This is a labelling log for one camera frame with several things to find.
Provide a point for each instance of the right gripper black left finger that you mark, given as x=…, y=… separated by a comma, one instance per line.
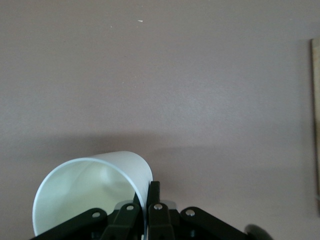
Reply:
x=125, y=222

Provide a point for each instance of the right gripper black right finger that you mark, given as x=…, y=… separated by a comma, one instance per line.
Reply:
x=160, y=222

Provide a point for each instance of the white plastic cup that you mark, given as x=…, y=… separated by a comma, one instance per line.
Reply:
x=75, y=190

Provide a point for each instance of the brown table mat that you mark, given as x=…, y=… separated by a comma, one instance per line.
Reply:
x=150, y=75

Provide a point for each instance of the wooden cutting board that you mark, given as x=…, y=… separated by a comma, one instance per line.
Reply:
x=316, y=125

